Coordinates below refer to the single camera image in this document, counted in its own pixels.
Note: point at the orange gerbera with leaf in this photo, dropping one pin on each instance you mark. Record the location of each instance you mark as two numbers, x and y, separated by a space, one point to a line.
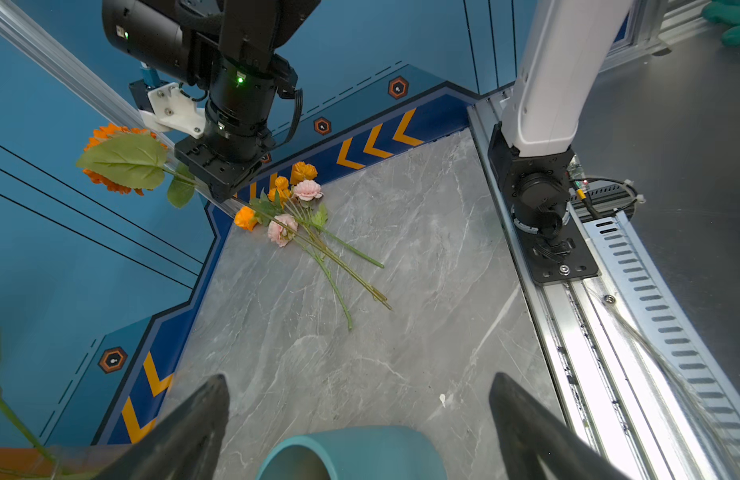
131 160

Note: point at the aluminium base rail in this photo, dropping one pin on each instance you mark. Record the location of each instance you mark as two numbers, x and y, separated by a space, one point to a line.
633 377

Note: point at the aluminium corner post right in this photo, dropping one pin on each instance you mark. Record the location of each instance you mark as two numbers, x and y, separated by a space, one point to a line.
31 39

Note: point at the orange flower stem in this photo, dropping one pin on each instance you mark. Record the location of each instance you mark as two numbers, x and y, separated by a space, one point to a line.
286 189

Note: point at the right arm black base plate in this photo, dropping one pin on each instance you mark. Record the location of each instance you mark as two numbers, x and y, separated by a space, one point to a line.
565 257

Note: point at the teal ceramic vase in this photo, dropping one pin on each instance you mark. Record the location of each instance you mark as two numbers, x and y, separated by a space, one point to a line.
370 452

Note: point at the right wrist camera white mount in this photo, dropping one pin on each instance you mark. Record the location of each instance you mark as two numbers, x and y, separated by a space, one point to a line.
165 106

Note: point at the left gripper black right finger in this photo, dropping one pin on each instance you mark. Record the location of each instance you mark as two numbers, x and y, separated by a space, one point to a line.
533 441

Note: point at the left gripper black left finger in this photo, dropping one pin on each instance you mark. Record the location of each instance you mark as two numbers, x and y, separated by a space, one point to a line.
186 445

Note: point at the green gloved hand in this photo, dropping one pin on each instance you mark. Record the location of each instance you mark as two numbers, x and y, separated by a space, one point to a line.
727 13

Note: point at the pink peony flower stem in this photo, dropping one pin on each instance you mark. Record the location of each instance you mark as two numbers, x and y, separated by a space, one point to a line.
286 228

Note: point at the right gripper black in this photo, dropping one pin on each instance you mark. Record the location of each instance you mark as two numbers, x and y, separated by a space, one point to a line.
227 170

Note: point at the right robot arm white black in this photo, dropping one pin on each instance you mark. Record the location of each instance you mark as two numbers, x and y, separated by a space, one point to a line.
223 57

